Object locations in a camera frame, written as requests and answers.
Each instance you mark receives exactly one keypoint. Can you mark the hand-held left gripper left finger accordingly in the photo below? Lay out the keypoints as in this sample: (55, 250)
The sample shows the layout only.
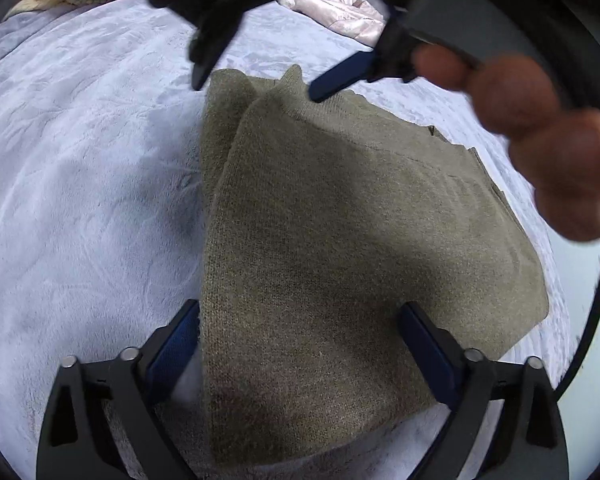
(172, 345)

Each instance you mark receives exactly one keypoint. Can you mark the pink puffer jacket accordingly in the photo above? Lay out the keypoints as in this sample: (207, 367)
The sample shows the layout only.
(340, 12)

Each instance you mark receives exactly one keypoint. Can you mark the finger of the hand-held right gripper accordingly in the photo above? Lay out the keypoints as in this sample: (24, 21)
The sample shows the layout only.
(340, 77)
(212, 35)

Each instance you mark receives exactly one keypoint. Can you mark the olive knitted sweater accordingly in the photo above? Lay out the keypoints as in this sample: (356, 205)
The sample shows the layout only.
(355, 235)

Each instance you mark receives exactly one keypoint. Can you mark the lavender fleece blanket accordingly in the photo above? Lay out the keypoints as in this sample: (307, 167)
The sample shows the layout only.
(79, 185)

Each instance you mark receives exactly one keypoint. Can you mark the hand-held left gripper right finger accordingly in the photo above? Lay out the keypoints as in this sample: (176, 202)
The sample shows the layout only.
(427, 350)

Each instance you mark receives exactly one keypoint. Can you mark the person's right hand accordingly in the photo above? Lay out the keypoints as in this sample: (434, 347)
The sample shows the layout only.
(555, 150)

